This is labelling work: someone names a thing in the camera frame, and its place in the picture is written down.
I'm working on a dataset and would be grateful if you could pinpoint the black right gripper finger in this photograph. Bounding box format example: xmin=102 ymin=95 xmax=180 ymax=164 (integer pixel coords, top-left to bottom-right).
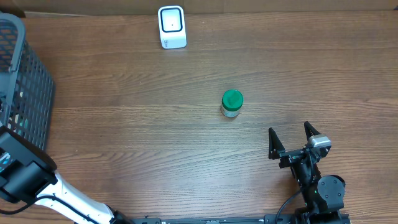
xmin=269 ymin=128 xmax=285 ymax=159
xmin=304 ymin=121 xmax=321 ymax=141

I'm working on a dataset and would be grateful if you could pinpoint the green lid jar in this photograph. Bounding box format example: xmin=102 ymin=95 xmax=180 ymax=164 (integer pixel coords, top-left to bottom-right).
xmin=220 ymin=90 xmax=244 ymax=118

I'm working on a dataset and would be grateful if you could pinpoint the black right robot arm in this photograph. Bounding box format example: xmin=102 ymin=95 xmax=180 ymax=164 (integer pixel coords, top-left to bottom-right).
xmin=265 ymin=121 xmax=351 ymax=224

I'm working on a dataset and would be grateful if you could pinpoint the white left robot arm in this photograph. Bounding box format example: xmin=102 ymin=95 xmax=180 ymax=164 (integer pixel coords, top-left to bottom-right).
xmin=1 ymin=126 xmax=131 ymax=224

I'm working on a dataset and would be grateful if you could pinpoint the white barcode scanner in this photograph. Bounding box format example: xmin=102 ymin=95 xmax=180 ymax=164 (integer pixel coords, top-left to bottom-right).
xmin=158 ymin=5 xmax=187 ymax=49

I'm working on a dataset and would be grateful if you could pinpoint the grey plastic mesh basket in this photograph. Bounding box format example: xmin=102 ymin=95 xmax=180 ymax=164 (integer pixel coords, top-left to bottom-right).
xmin=1 ymin=13 xmax=55 ymax=150

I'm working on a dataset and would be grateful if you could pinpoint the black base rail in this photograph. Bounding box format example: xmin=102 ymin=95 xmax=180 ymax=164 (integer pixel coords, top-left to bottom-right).
xmin=74 ymin=213 xmax=352 ymax=224

